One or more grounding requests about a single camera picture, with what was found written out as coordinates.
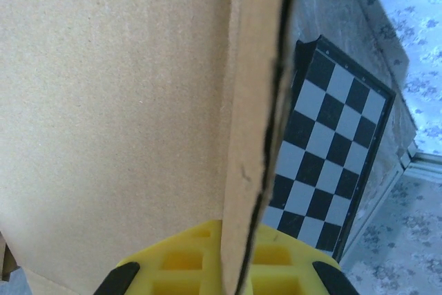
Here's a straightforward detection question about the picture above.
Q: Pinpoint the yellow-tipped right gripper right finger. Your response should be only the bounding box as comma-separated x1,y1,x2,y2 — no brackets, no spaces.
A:
240,222,350,295

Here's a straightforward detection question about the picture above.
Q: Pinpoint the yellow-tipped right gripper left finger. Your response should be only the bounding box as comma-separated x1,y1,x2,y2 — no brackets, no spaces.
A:
92,219,222,295

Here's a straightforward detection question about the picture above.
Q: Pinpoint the brown cardboard box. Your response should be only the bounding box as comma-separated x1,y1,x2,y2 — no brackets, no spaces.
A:
0,0,301,295

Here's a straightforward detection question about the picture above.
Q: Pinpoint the black and grey checkerboard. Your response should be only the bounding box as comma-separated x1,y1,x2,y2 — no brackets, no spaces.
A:
262,34,397,263

